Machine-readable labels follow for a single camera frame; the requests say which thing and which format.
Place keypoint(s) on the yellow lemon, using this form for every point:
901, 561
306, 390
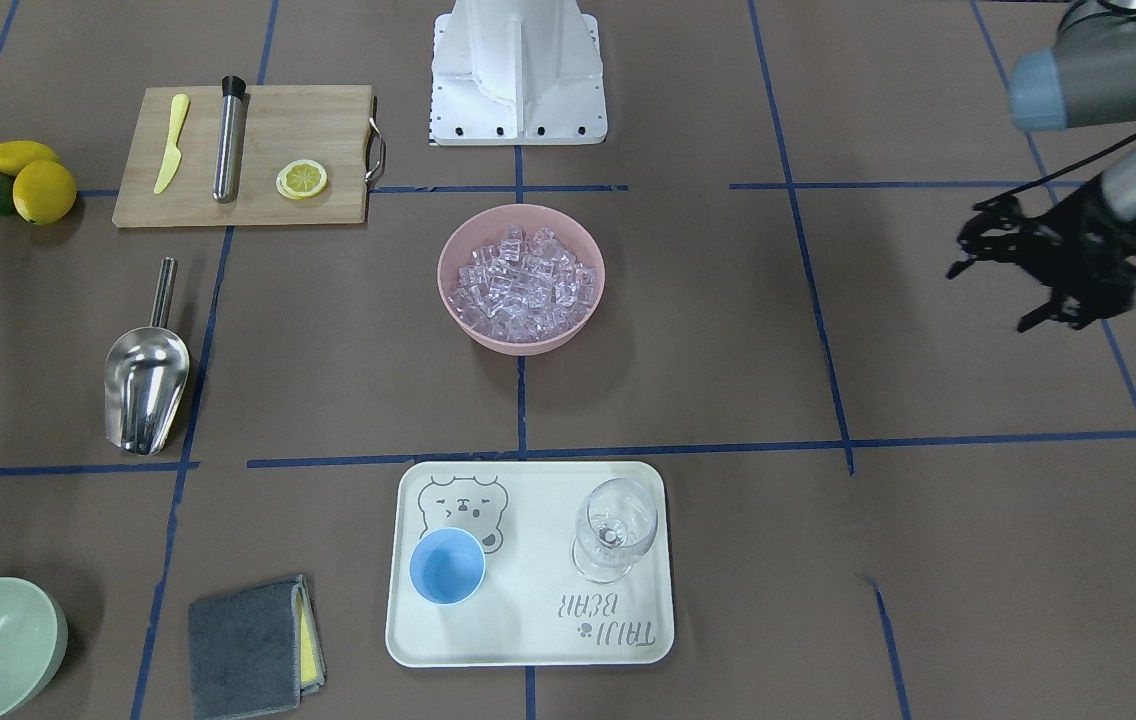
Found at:
15, 155
44, 192

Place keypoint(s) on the light blue cup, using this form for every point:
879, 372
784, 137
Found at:
447, 566

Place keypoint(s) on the cream bear tray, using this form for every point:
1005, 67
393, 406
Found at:
533, 608

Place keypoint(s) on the yellow plastic knife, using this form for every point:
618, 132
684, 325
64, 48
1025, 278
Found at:
171, 159

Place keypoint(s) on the clear wine glass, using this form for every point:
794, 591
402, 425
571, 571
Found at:
614, 528

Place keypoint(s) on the steel ice scoop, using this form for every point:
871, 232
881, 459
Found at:
144, 376

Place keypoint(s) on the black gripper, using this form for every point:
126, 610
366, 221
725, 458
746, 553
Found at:
1091, 243

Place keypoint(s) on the lemon slice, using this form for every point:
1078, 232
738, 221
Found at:
302, 179

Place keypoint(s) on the pink bowl of ice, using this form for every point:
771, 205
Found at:
521, 279

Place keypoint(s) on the yellow lemon lower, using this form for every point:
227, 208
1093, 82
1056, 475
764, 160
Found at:
15, 155

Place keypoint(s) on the yellow lemon upper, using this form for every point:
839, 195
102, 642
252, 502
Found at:
44, 192

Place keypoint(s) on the steel muddler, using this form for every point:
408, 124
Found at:
231, 136

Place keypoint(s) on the grey folded cloth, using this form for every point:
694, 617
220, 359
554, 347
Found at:
254, 652

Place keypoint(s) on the bamboo cutting board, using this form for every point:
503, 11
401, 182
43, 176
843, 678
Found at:
330, 124

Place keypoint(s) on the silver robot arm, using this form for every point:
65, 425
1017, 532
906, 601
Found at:
1086, 78

